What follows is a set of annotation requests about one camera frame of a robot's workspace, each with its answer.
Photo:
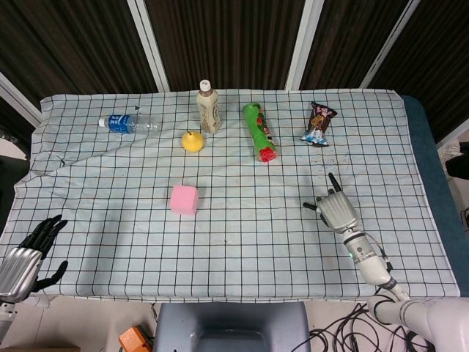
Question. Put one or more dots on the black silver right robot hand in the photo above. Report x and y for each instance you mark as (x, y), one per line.
(337, 210)

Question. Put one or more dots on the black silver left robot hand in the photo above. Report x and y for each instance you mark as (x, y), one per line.
(20, 271)

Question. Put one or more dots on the pink foam cube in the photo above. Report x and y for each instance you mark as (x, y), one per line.
(184, 199)

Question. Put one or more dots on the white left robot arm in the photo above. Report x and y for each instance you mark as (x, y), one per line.
(5, 322)

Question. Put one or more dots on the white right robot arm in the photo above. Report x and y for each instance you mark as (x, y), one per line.
(370, 262)

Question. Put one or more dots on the dark brown snack bag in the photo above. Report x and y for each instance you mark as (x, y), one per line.
(318, 122)

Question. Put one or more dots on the green chips can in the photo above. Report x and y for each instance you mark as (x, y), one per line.
(260, 133)

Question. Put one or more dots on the white black sneaker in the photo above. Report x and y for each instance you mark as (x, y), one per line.
(454, 161)

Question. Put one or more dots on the orange device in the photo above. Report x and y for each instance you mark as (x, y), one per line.
(133, 339)

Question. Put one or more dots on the white grid-pattern tablecloth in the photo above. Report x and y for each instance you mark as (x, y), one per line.
(165, 249)

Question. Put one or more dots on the yellow pear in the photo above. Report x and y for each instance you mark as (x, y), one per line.
(192, 142)

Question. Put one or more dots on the beige milk tea bottle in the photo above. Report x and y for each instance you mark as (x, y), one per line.
(209, 110)

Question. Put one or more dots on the clear blue-label water bottle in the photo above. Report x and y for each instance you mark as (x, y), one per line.
(126, 124)

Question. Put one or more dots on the white partition frame post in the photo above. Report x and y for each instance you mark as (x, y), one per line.
(304, 44)
(148, 44)
(18, 97)
(390, 44)

